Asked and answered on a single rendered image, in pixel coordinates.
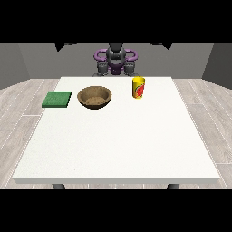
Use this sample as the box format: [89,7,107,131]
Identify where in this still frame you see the green square pad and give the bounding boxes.
[41,91,73,109]

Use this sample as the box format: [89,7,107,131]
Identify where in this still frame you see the yellow cup with melon print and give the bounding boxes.
[131,76,146,100]

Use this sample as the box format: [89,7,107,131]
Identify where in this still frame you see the brown wooden bowl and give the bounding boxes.
[77,85,112,111]

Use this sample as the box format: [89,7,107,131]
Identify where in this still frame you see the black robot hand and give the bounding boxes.
[53,43,78,53]
[150,43,173,51]

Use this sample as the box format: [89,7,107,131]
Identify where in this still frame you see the grey robot trunk purple rings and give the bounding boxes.
[92,43,140,77]

